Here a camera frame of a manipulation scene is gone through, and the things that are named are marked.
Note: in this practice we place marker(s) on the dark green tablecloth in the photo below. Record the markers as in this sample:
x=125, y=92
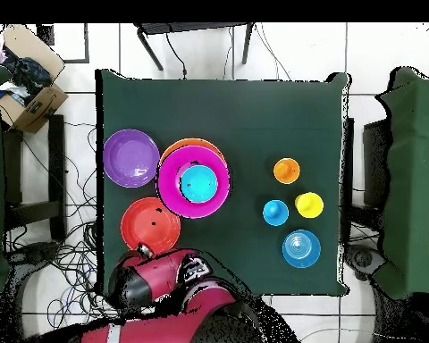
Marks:
x=200, y=107

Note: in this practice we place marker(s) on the black floor equipment with knob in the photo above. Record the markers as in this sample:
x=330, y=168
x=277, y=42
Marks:
x=39, y=252

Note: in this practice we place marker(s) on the light blue ribbed bowl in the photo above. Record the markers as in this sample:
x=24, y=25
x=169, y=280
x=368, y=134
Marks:
x=199, y=184

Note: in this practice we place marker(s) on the purple bowl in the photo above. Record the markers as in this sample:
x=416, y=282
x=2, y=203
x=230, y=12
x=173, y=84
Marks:
x=130, y=159

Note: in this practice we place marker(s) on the light blue cup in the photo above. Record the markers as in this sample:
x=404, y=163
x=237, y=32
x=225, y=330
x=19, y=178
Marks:
x=276, y=213

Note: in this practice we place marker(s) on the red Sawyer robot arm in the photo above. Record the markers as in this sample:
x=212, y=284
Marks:
x=164, y=278

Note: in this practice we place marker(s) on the dark blue clothes bundle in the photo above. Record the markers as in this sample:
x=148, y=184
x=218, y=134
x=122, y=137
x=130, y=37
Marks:
x=28, y=71

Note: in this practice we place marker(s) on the large pink bowl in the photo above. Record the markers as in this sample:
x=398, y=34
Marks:
x=171, y=193

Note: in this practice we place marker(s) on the black metal frame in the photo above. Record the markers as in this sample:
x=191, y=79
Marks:
x=56, y=160

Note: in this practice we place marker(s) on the light blue shallow bowl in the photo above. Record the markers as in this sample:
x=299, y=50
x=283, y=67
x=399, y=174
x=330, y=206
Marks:
x=300, y=255

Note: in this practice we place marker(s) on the yellow cup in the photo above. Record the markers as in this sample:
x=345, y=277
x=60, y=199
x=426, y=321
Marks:
x=309, y=205

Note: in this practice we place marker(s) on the large orange bowl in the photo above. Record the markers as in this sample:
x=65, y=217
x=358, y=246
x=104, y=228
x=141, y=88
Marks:
x=186, y=142

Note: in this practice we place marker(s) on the black metal stand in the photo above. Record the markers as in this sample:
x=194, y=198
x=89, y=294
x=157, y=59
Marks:
x=186, y=28

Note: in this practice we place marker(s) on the red bowl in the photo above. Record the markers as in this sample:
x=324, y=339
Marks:
x=143, y=228

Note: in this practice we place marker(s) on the cardboard box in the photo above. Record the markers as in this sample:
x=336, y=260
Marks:
x=39, y=107

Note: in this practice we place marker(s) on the orange cup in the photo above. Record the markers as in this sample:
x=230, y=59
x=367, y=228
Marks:
x=286, y=170

